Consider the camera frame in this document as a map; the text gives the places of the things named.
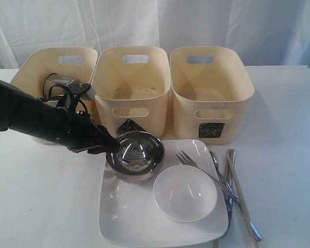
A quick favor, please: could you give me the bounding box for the white curtain backdrop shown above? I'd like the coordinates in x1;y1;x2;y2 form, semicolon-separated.
0;0;310;69

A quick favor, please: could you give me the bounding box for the cream bin with triangle mark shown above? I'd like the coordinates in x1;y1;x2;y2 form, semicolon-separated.
92;46;171;137

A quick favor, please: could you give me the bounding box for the cream bin with square mark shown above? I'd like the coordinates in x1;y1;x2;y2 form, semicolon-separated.
170;46;255;144

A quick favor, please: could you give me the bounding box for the steel mug with wire handle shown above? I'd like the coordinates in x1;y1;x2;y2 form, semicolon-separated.
43;73;80;98

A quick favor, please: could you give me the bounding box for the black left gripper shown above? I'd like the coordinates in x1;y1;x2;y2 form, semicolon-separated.
59;110;119;154

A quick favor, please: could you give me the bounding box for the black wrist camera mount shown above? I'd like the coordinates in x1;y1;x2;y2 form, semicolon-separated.
37;80;96;113

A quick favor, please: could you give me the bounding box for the steel spoon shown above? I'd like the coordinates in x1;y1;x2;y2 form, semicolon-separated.
209;151;261;242

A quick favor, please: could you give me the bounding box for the small white bowl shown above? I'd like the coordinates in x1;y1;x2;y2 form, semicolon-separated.
153;165;218;223

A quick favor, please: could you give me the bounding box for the steel knife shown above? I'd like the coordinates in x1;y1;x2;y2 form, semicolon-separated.
223;149;236;237

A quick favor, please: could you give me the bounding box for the small steel fork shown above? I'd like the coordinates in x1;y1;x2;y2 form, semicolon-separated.
175;150;240;199

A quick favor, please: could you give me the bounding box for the black covered left robot arm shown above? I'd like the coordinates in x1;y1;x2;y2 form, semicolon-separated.
0;80;120;154

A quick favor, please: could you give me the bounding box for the cream bin with circle mark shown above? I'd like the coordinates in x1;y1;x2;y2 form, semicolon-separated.
9;46;101;144

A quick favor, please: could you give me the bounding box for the white square plate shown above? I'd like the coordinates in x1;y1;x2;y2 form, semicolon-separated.
99;139;228;247

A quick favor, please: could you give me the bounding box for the stainless steel bowl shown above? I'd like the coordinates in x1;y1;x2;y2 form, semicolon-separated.
106;131;165;182

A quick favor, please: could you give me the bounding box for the wooden chopstick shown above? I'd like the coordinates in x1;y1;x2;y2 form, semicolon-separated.
227;149;259;248
211;152;232;237

